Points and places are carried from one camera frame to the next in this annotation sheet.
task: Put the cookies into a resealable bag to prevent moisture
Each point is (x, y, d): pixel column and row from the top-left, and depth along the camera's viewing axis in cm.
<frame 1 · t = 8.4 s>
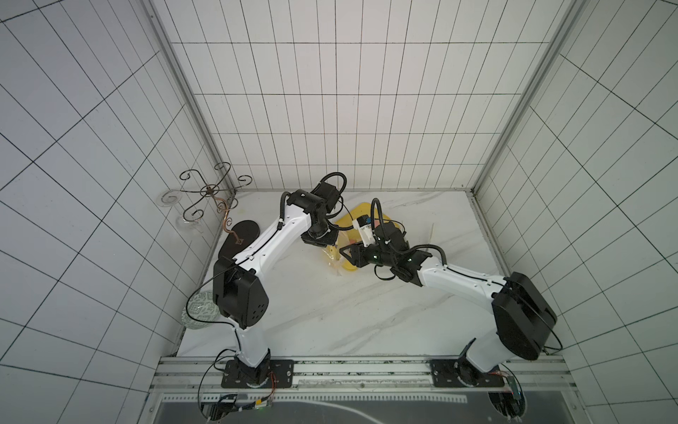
left hand: (322, 248, 81), fingers closed
right hand: (344, 242, 83), fingers open
clear resealable zip bag: (335, 261, 85), point 13 cm above the table
metal scroll cup rack: (212, 189, 79), point 32 cm above the table
white slotted kitchen tongs: (431, 234, 112), on the table

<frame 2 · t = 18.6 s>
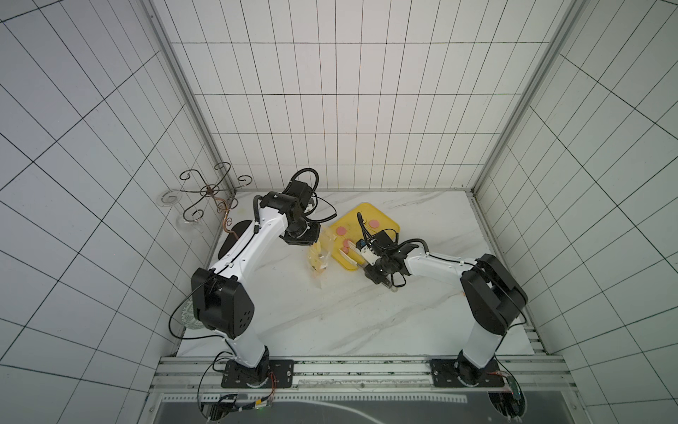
left hand: (309, 246, 81), fingers closed
right hand: (372, 263, 95), fingers open
pink round cookie: (341, 230, 109), on the table
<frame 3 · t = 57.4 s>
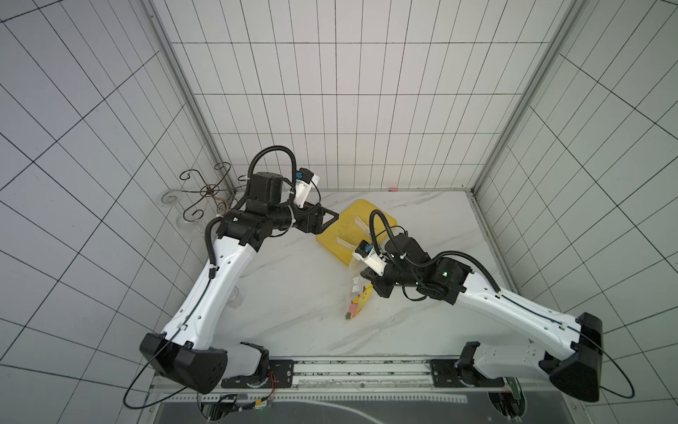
left hand: (324, 219, 68), fingers open
right hand: (363, 264, 74), fingers closed
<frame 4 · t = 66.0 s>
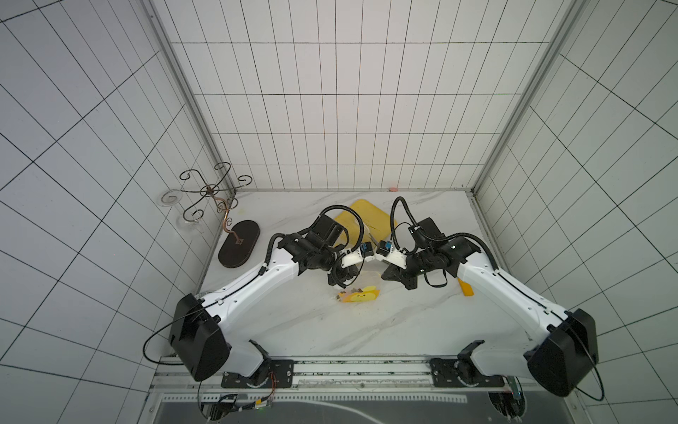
left hand: (348, 274, 75), fingers closed
right hand: (385, 267, 78), fingers closed
clear resealable zip bag: (359, 294, 85), point 5 cm above the table
